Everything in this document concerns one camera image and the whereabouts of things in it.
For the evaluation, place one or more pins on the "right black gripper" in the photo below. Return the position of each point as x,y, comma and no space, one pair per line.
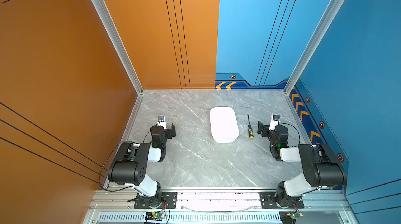
266,130

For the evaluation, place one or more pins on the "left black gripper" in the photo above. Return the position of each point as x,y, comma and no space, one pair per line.
168,131

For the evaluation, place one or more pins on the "black yellow screwdriver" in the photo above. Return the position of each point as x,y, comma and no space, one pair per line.
250,129

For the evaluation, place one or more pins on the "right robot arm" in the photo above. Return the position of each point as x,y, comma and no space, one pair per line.
320,167

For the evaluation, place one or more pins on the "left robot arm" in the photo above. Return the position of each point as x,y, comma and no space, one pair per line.
129,166

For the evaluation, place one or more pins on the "white plastic bin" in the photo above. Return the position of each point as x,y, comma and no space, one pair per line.
224,125

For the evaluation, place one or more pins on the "right green circuit board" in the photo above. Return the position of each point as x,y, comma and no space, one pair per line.
290,218

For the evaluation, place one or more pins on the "green circuit board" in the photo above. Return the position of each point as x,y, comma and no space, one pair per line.
154,217
290,218

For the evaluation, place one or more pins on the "left green circuit board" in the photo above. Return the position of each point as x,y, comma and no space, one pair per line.
154,217

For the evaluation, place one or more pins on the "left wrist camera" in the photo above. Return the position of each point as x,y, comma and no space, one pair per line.
162,122

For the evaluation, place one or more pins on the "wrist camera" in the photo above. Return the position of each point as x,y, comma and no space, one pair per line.
275,120
162,122

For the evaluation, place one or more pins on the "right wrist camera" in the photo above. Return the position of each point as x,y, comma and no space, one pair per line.
275,120

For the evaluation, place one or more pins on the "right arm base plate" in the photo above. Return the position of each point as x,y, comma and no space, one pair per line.
270,200

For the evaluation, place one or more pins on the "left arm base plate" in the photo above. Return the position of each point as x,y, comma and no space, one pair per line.
159,201

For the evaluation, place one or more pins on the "aluminium front rail frame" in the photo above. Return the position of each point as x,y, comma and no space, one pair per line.
219,206

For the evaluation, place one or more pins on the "left aluminium corner post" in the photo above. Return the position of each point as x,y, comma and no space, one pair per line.
109,25

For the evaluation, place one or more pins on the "aluminium corner post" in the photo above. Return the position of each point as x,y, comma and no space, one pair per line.
320,31
109,25

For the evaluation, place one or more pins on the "right aluminium corner post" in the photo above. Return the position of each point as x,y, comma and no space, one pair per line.
320,31

